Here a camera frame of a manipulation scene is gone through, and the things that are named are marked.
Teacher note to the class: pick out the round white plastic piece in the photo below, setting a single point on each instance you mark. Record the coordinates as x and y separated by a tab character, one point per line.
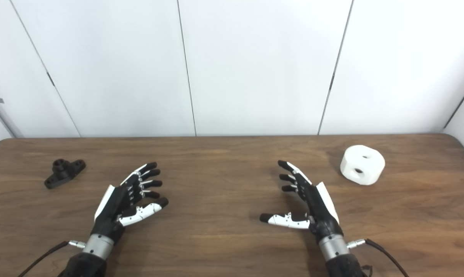
361	163

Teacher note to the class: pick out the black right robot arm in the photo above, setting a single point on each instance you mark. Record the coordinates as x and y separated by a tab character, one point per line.
341	261

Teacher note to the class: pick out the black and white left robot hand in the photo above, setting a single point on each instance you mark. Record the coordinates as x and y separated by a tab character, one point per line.
114	204

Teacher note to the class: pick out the black flanged holder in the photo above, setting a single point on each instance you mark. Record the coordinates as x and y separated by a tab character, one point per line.
64	173

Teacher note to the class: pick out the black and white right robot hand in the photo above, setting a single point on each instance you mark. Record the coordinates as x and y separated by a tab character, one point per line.
318	207

